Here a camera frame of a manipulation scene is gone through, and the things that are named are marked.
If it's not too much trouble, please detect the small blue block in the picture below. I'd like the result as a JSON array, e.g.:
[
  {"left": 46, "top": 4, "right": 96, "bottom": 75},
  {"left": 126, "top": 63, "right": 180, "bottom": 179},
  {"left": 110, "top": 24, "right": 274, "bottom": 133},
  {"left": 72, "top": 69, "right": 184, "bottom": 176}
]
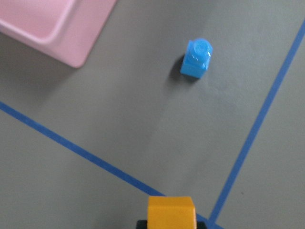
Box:
[{"left": 180, "top": 38, "right": 213, "bottom": 79}]

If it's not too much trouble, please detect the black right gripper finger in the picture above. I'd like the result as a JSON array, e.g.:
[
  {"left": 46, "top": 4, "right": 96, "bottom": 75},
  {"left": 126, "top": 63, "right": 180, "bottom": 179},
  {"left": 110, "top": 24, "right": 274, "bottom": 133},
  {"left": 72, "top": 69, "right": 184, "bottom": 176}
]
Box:
[{"left": 136, "top": 219, "right": 148, "bottom": 229}]

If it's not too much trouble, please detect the pink plastic box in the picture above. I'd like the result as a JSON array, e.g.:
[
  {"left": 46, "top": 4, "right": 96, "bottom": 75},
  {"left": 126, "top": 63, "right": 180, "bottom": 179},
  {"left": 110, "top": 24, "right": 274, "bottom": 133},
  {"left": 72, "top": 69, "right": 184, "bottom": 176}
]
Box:
[{"left": 0, "top": 0, "right": 116, "bottom": 68}]

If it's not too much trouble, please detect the orange block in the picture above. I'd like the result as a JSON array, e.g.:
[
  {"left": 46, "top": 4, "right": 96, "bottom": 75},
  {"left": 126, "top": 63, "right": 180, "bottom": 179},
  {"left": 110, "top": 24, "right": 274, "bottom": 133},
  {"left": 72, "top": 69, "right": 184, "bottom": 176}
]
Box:
[{"left": 147, "top": 196, "right": 197, "bottom": 229}]

